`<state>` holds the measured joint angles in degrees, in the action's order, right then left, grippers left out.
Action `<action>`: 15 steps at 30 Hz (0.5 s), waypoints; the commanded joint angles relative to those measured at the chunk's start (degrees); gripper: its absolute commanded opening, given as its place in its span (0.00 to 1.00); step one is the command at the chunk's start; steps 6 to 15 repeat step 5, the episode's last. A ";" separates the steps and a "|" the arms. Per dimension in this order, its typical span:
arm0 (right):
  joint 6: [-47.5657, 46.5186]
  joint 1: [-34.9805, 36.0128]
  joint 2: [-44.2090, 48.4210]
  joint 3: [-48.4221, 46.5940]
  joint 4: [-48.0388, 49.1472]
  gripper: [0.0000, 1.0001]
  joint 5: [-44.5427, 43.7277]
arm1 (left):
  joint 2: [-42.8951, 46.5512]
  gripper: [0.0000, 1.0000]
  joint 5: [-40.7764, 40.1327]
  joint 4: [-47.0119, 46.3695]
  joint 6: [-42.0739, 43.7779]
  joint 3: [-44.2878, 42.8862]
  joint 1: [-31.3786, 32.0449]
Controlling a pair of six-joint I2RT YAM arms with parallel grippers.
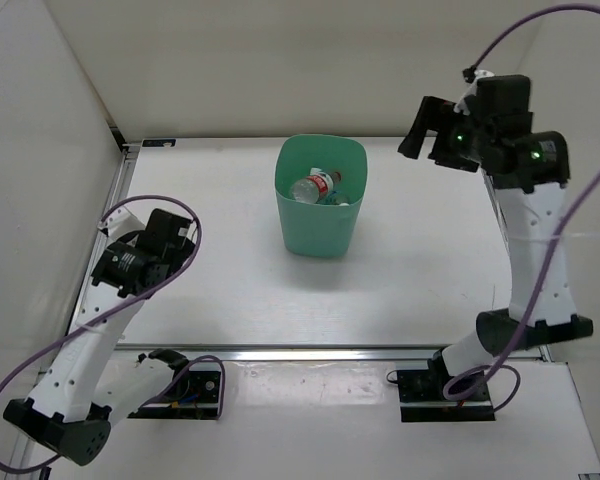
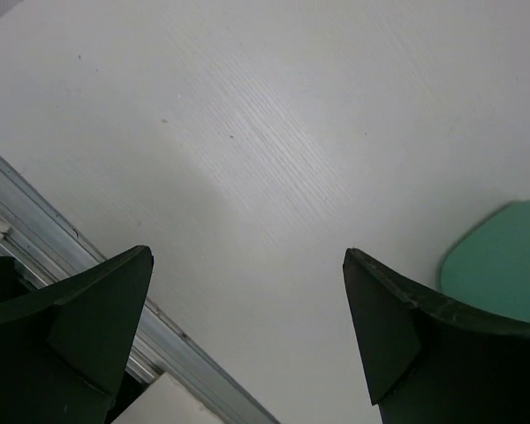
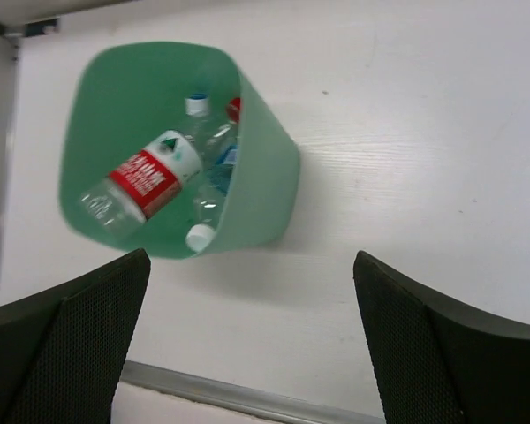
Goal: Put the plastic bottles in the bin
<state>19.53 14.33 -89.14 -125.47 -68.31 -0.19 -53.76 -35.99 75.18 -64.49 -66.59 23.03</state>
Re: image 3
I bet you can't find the blue label water bottle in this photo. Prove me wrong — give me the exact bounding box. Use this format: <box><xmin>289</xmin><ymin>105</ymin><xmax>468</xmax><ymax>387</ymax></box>
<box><xmin>185</xmin><ymin>93</ymin><xmax>241</xmax><ymax>195</ymax></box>

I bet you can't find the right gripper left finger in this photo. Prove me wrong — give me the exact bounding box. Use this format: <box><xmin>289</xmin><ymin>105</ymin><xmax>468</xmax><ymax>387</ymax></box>
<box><xmin>0</xmin><ymin>249</ymin><xmax>151</xmax><ymax>423</ymax></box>

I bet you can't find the aluminium rail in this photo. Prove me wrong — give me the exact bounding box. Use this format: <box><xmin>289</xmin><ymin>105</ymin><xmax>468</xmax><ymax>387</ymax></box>
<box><xmin>121</xmin><ymin>360</ymin><xmax>384</xmax><ymax>423</ymax></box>

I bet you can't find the green plastic bin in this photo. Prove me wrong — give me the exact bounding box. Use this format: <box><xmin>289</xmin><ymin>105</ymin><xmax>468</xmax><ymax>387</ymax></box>
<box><xmin>59</xmin><ymin>42</ymin><xmax>299</xmax><ymax>259</ymax></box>

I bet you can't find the red label plastic bottle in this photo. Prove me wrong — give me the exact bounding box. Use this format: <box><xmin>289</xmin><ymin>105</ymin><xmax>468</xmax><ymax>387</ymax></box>
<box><xmin>78</xmin><ymin>96</ymin><xmax>244</xmax><ymax>242</ymax></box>

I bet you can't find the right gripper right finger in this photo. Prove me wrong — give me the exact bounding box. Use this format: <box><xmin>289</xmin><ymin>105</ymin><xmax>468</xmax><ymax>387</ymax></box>
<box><xmin>353</xmin><ymin>251</ymin><xmax>530</xmax><ymax>423</ymax></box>

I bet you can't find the clear unlabelled plastic bottle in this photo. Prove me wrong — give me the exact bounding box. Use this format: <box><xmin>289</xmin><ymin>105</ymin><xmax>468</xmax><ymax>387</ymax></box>
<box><xmin>185</xmin><ymin>181</ymin><xmax>226</xmax><ymax>254</ymax></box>

